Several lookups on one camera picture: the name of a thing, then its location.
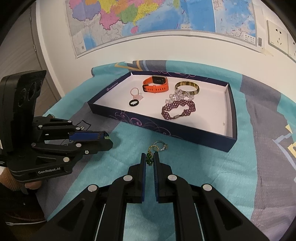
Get pink star ring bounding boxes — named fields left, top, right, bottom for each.
left=130, top=87, right=145, bottom=100

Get green bead ring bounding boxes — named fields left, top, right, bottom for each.
left=146, top=145, right=160, bottom=166

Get orange smart watch band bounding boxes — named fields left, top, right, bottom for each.
left=142, top=75, right=169, bottom=93

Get clear crystal bead bracelet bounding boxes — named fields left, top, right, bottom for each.
left=164, top=89, right=195, bottom=105

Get purple beaded bracelet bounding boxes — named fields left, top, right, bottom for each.
left=161, top=99, right=197, bottom=121

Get left hand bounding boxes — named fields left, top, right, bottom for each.
left=0, top=166, right=43, bottom=193

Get grey wooden door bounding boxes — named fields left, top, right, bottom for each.
left=1, top=3, right=61, bottom=115

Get teal grey bed sheet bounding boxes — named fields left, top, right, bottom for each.
left=37, top=60, right=295, bottom=240

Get dark blue shallow box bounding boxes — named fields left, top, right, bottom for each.
left=88, top=71, right=237, bottom=152

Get colourful wall map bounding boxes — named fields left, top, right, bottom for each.
left=65, top=1, right=258, bottom=56

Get white wall socket panel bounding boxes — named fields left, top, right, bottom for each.
left=267, top=20, right=296, bottom=62

